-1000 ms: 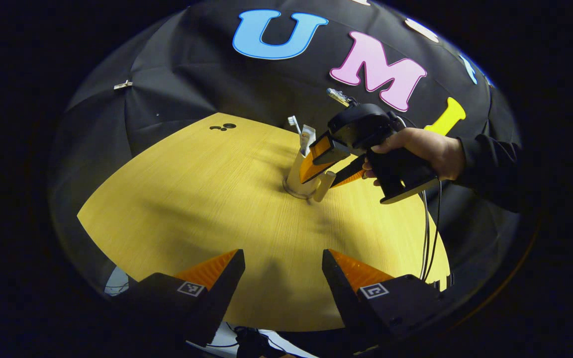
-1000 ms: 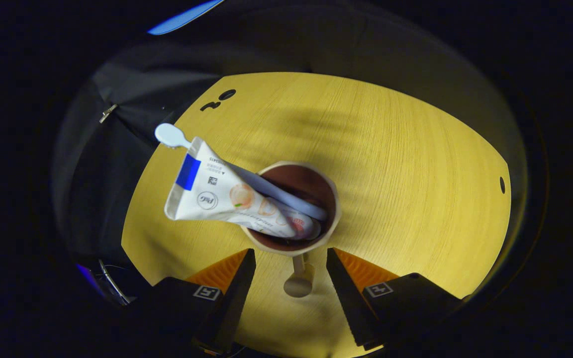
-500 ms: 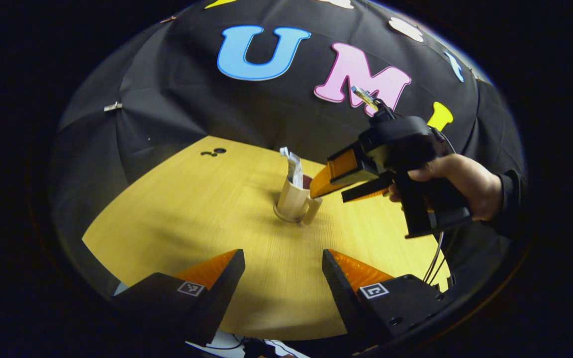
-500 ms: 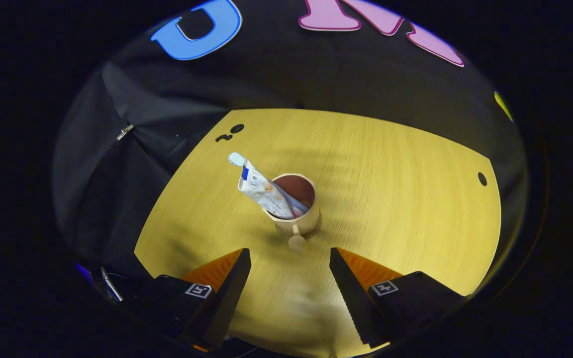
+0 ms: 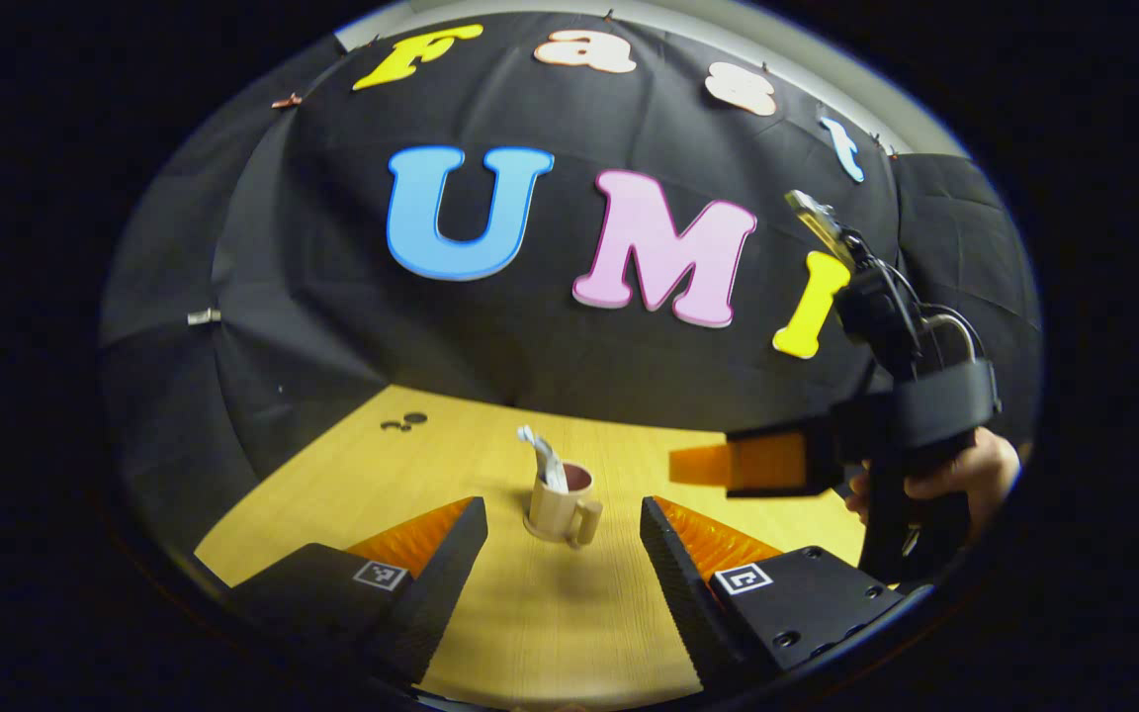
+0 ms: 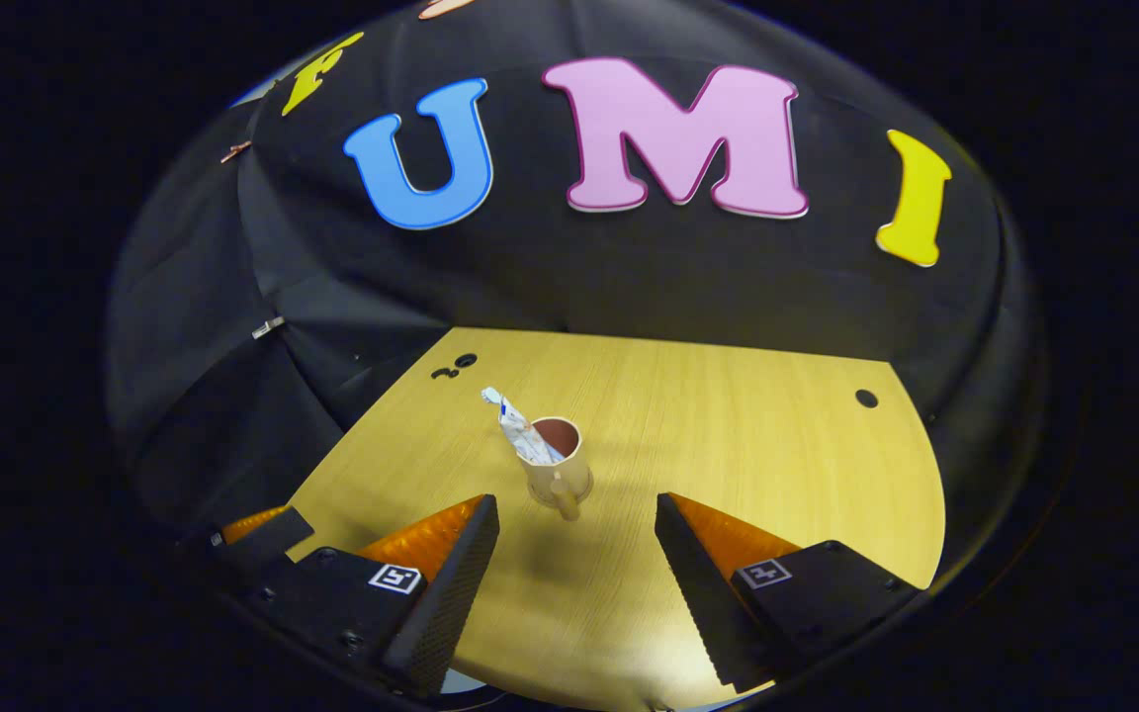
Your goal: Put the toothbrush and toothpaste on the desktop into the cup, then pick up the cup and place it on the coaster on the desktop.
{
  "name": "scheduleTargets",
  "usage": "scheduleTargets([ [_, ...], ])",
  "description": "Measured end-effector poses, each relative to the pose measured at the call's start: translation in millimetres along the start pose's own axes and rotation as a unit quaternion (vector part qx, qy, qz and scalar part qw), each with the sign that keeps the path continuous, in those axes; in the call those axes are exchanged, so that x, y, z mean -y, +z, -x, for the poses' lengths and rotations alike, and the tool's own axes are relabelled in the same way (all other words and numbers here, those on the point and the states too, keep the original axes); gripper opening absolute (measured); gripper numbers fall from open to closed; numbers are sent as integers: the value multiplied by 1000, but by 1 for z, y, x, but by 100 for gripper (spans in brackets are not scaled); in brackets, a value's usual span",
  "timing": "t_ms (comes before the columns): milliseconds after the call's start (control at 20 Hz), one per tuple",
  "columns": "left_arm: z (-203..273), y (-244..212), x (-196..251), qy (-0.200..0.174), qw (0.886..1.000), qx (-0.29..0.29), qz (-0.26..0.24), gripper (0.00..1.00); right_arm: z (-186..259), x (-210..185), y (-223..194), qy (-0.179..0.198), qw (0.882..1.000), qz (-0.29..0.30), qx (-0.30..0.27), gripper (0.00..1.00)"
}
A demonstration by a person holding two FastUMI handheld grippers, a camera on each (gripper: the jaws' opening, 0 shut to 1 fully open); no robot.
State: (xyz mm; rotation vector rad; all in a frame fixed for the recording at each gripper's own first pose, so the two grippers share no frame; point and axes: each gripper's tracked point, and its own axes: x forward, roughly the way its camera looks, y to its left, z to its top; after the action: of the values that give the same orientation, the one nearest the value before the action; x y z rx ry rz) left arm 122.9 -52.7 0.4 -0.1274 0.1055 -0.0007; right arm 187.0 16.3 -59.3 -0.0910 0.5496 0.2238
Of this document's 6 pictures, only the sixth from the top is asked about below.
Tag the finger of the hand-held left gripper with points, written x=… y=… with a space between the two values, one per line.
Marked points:
x=268 y=539

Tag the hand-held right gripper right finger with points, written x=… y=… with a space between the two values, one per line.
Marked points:
x=708 y=593

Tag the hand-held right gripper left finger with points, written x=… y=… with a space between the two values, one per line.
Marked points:
x=451 y=593

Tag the beige cup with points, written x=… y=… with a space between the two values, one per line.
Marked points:
x=574 y=475

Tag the white toothpaste tube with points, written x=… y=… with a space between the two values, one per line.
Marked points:
x=520 y=435

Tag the wooden desktop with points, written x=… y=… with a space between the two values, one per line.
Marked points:
x=728 y=445

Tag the white cloth clip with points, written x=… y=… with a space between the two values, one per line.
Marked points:
x=268 y=326

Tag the orange cloth clip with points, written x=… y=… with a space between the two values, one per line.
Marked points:
x=235 y=150

